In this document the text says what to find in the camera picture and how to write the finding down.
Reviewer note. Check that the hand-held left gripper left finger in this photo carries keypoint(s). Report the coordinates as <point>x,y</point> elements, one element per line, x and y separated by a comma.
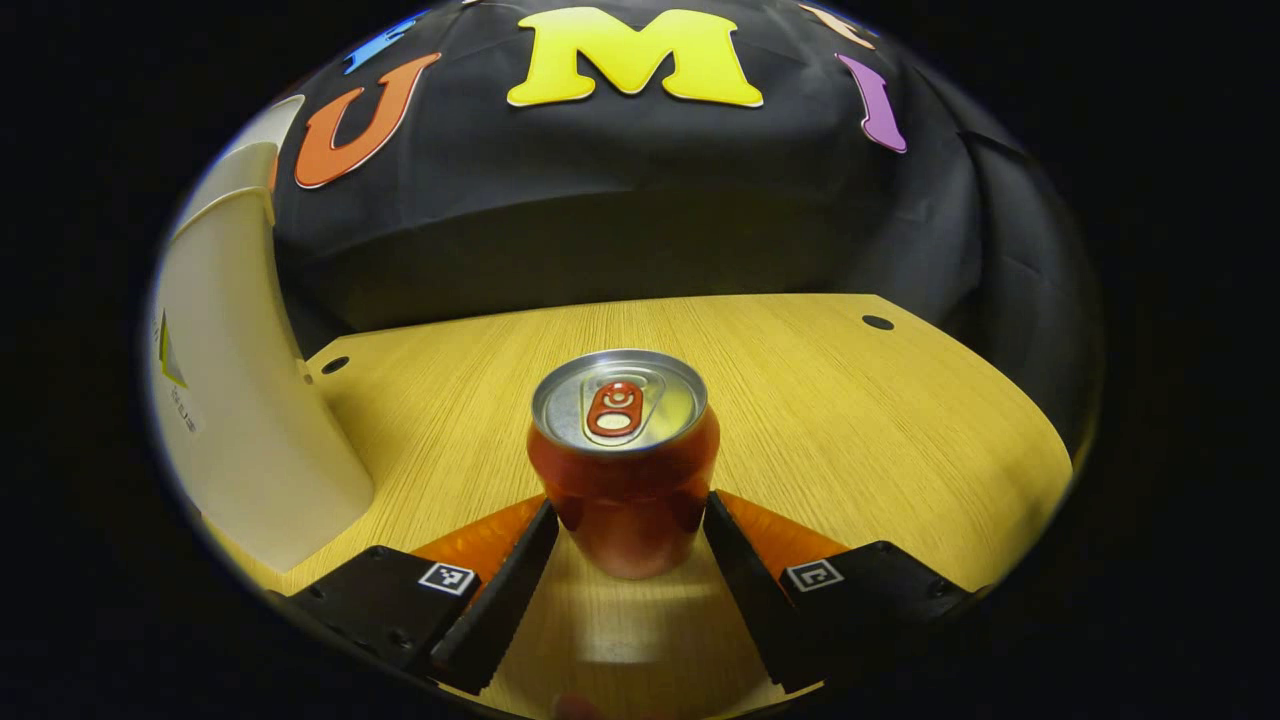
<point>500,610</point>

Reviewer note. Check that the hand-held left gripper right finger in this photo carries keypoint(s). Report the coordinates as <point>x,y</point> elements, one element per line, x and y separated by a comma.
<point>750,600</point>

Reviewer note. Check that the red pop can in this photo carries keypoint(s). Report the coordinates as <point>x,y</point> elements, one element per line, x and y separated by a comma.
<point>625,500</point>

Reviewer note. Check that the white desktop garbage bin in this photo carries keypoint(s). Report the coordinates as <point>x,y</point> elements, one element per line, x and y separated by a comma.
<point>250,400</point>

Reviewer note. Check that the wooden desktop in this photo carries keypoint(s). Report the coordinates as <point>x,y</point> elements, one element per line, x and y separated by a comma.
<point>850,450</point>

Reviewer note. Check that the black backdrop cloth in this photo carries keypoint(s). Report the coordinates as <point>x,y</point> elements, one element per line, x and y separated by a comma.
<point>600,200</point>

